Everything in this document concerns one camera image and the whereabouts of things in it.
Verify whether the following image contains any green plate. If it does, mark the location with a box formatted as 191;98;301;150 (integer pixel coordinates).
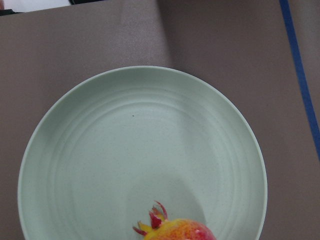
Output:
17;66;268;240

